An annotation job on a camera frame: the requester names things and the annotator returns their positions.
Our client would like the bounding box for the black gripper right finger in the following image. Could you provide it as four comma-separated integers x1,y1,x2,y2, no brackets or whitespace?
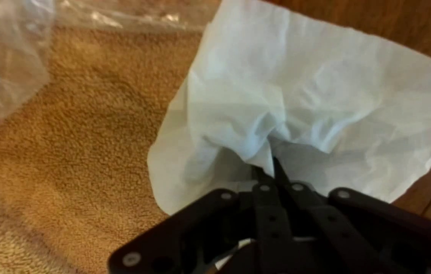
273,155,431,274

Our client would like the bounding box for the orange towel with bag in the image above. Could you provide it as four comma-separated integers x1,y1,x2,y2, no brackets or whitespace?
0,24,221,274

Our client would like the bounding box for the white paper towel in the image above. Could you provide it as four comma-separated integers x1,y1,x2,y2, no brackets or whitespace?
147,0,431,217

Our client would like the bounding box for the clear plastic zip bag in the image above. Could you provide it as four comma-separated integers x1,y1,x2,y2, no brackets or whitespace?
0,0,221,135

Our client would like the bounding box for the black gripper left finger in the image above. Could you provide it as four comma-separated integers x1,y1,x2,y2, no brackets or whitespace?
107,166,282,274

